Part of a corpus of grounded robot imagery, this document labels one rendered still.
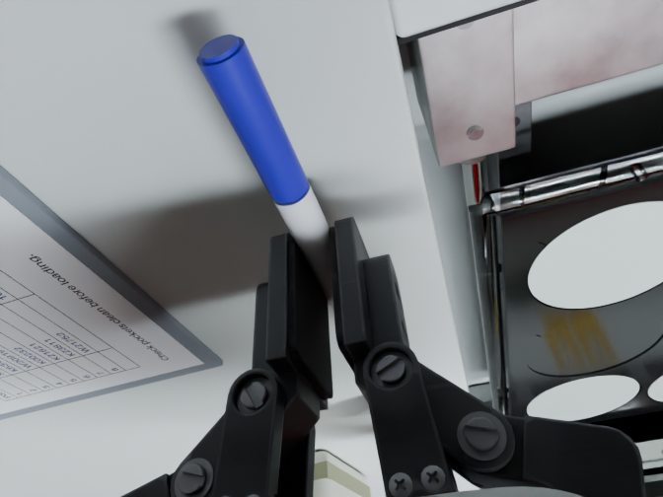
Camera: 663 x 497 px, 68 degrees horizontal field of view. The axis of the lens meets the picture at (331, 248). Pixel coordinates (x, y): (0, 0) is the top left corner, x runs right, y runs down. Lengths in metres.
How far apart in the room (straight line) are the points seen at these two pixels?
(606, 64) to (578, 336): 0.22
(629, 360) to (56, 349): 0.41
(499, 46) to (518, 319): 0.21
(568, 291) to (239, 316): 0.22
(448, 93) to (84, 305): 0.16
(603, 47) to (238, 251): 0.18
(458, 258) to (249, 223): 0.29
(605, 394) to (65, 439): 0.44
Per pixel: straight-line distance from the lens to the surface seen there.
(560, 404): 0.53
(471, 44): 0.20
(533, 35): 0.24
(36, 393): 0.28
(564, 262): 0.32
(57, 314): 0.21
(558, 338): 0.41
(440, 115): 0.21
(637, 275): 0.36
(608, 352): 0.45
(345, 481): 0.36
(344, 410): 0.29
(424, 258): 0.18
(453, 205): 0.38
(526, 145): 0.32
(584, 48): 0.25
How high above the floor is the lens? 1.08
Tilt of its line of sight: 41 degrees down
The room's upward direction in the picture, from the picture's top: 175 degrees clockwise
